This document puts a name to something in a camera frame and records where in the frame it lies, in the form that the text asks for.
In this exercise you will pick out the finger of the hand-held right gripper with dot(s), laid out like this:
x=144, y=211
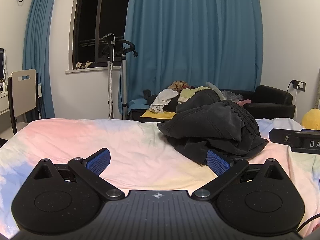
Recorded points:
x=280, y=137
x=311, y=130

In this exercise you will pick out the light green garment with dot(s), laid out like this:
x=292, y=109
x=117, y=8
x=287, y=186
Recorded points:
x=186, y=93

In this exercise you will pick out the pale padded cloth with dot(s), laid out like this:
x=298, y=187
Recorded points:
x=213, y=88

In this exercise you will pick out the beige chair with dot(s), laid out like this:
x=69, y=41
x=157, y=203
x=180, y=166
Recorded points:
x=22, y=95

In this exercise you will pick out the pastel bed sheet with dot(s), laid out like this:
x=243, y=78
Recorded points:
x=137, y=150

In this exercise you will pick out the black sofa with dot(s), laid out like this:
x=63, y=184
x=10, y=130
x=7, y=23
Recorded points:
x=272, y=100

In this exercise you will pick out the small black cloth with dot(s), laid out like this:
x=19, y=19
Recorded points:
x=148, y=95

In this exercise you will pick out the wall socket with chargers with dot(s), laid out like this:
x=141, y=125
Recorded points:
x=300, y=85

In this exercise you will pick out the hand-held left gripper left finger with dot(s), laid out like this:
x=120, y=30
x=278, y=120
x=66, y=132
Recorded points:
x=98, y=161

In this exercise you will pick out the wide blue curtain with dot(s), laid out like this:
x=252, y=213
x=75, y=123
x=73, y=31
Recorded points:
x=195, y=37

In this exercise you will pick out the white shirt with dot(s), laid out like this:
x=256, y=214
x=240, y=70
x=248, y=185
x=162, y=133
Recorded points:
x=163, y=98

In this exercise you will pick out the white windowsill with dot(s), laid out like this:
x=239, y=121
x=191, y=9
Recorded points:
x=95, y=69

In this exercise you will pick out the dark window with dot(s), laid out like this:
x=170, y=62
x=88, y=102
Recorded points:
x=87, y=17

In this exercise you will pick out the dark grey pants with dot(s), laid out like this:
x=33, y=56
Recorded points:
x=212, y=125

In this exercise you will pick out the yellow towel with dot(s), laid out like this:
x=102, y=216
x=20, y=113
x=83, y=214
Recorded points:
x=160, y=115

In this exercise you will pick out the yellow plush toy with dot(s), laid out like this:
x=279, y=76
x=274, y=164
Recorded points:
x=312, y=118

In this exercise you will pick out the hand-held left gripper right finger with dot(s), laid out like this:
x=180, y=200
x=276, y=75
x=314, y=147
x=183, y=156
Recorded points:
x=217, y=163

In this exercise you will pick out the narrow blue curtain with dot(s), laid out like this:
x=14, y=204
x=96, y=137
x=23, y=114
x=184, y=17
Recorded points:
x=40, y=55

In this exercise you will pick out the blue cloth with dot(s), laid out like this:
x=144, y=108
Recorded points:
x=137, y=104

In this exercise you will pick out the black garment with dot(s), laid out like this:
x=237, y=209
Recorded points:
x=200, y=98

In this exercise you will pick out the pink cloth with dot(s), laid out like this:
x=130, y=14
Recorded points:
x=243, y=102

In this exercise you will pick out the brown patterned garment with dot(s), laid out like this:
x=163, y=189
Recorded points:
x=178, y=85

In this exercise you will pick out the standing garment steamer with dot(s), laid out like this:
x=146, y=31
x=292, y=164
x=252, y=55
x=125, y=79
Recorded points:
x=123, y=80

